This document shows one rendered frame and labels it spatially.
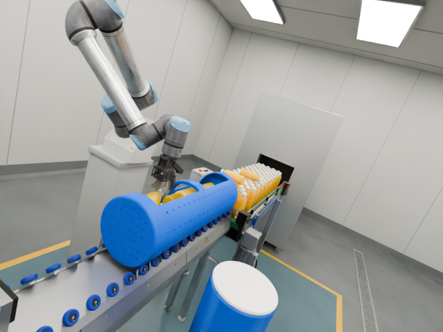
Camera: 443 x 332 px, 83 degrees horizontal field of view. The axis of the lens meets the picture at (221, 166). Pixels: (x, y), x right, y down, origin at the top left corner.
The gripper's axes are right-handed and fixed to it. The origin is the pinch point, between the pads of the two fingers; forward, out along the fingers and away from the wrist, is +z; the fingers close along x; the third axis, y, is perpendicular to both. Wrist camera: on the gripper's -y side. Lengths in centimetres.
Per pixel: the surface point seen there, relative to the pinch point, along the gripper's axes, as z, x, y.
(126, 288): 25.1, 17.0, 30.7
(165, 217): -1.0, 16.3, 17.9
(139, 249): 11.9, 14.1, 25.6
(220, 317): 22, 51, 19
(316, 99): -124, -6, -479
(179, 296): 118, -1, -79
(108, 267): 25.3, 4.1, 27.7
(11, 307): 12, 11, 65
